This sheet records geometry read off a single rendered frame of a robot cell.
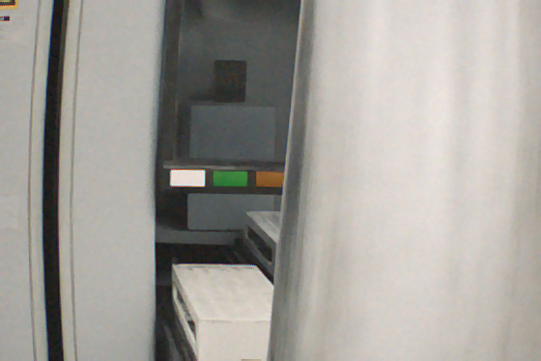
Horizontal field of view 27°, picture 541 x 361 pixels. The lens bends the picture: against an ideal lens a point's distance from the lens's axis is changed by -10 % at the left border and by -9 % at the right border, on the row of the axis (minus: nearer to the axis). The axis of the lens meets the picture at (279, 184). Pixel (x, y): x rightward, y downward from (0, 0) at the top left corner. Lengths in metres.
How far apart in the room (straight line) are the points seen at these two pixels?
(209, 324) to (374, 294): 0.80
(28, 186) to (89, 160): 0.08
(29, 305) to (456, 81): 1.02
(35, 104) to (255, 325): 0.36
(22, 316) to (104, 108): 0.26
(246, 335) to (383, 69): 0.81
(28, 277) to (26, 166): 0.13
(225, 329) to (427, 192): 0.81
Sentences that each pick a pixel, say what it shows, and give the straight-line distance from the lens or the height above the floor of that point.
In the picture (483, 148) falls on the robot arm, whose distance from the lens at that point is 0.36.
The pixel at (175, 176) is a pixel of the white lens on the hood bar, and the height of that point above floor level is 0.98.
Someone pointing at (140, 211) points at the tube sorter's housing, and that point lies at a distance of 1.33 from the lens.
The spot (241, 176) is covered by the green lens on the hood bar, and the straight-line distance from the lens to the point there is 1.31.
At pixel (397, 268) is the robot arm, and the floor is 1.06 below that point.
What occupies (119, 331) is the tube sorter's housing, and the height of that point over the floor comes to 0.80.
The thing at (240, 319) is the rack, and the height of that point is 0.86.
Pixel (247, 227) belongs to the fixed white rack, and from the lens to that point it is 1.89.
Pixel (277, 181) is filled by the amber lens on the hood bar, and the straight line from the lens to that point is 1.31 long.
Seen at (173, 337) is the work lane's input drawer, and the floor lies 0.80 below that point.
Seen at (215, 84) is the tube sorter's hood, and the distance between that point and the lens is 1.31.
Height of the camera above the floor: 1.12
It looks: 7 degrees down
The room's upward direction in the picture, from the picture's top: 2 degrees clockwise
